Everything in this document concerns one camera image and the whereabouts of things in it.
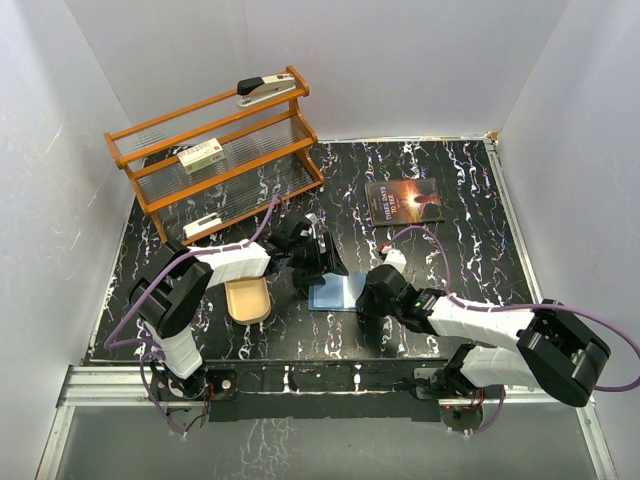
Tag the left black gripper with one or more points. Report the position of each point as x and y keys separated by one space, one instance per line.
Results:
x=328 y=261

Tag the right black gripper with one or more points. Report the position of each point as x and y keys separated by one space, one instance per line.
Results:
x=366 y=305

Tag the blue leather card holder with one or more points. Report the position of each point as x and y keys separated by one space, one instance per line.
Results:
x=338 y=293

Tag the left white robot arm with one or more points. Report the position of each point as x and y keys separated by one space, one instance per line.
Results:
x=168 y=293

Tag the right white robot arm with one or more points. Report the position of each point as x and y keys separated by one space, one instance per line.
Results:
x=543 y=346

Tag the white card on rack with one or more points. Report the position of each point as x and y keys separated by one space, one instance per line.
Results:
x=198 y=226

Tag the dark book with sunset cover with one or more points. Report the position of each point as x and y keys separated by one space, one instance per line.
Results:
x=404 y=202

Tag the orange wooden three-tier rack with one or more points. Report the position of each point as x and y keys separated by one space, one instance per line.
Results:
x=267 y=149

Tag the green and white small box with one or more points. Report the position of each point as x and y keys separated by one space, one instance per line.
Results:
x=201 y=155

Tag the black and beige stapler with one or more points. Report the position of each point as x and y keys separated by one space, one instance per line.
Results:
x=255 y=90

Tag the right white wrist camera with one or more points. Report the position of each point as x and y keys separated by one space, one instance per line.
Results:
x=393 y=257

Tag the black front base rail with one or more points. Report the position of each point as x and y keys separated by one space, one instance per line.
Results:
x=319 y=389

